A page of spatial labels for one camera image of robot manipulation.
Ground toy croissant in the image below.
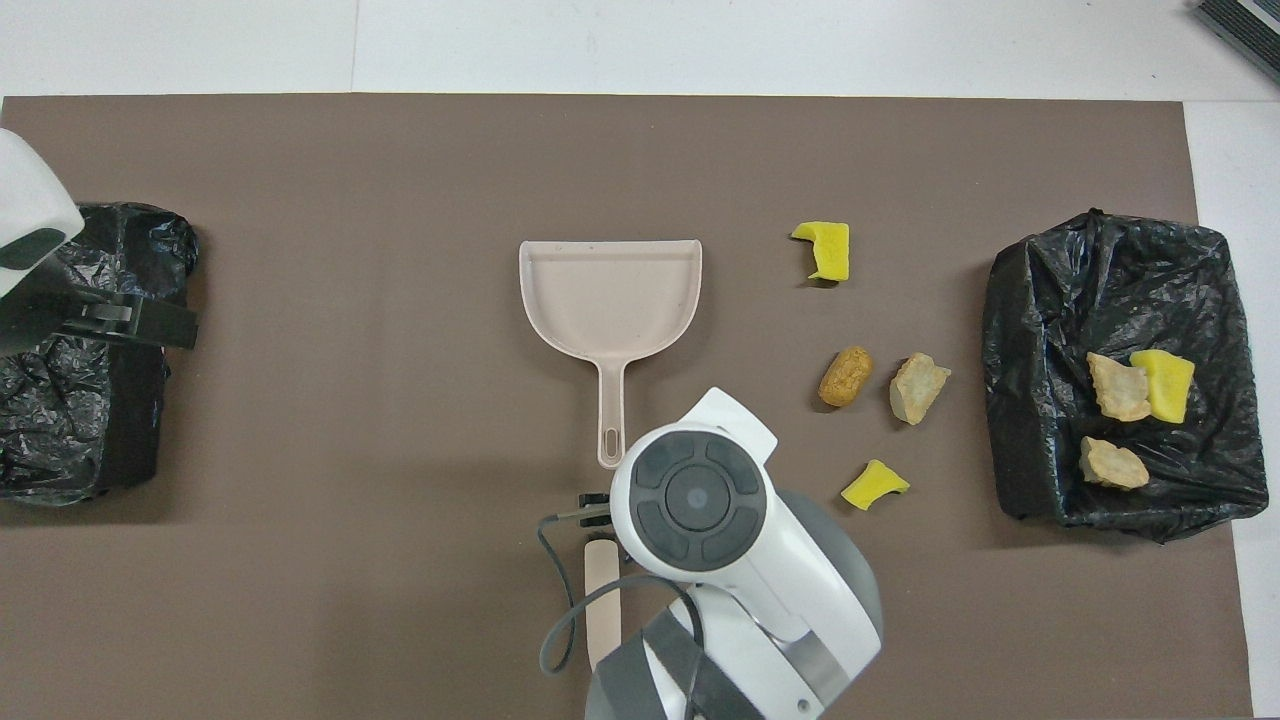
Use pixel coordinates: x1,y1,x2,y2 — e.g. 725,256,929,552
1078,436,1151,492
1086,351,1153,423

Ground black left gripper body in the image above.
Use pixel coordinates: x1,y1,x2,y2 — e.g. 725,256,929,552
0,282,139,356

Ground brown table mat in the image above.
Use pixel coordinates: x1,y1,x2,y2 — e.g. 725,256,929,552
0,94,1254,720

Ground yellow notched sponge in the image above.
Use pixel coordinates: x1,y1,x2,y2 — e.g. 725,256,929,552
790,221,851,282

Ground pale yellow sponge chunk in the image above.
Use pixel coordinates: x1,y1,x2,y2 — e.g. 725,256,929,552
889,352,952,426

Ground black trash bag bin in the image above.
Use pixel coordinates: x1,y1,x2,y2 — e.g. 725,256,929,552
981,208,1271,544
0,202,200,506

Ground yellow sponge wedge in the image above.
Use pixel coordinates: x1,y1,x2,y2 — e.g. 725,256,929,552
840,459,912,512

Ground beige plastic dustpan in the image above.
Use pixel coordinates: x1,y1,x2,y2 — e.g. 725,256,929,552
518,239,704,470

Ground dark device corner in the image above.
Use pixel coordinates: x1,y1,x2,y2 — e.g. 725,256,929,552
1193,0,1280,86

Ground beige hand brush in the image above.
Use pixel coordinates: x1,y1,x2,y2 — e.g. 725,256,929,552
583,538,623,673

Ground orange fried croquette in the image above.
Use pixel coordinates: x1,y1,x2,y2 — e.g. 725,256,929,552
818,346,874,408

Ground green yellow scouring sponge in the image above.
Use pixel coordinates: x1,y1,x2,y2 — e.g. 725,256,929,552
1130,349,1196,425

